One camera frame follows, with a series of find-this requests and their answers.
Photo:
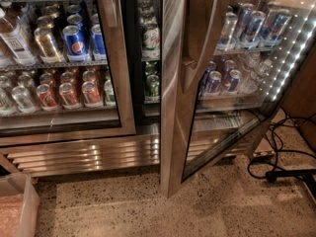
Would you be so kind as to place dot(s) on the clear water bottle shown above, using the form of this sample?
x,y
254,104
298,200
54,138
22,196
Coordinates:
x,y
255,77

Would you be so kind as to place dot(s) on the red coke can left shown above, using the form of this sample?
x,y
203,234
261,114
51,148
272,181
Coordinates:
x,y
47,98

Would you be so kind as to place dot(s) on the gold soda can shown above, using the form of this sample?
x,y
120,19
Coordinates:
x,y
49,49

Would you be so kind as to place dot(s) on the red coke can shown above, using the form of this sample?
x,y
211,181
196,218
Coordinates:
x,y
69,96
47,98
92,97

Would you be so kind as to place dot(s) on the silver diet coke can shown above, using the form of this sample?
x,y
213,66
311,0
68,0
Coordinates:
x,y
24,99

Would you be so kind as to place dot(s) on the red coke can middle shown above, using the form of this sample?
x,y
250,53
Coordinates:
x,y
69,96

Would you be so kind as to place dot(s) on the blue pepsi can front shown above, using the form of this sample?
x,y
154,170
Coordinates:
x,y
76,43

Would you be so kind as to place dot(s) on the silver blue energy can right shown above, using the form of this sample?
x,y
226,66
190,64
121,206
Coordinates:
x,y
274,26

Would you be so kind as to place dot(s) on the iced tea bottle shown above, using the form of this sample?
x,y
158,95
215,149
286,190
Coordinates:
x,y
17,39

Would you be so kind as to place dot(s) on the silver blue energy can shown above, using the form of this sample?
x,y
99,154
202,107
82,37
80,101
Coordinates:
x,y
227,31
274,26

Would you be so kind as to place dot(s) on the red coke can right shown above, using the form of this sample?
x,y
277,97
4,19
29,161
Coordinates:
x,y
92,97

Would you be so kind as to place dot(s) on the stainless steel fridge base grille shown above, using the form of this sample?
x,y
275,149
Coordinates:
x,y
143,149

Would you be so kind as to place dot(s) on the fridge glass door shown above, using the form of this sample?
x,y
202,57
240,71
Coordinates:
x,y
107,66
201,84

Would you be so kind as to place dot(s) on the translucent plastic bin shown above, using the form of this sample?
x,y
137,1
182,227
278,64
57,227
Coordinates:
x,y
19,203

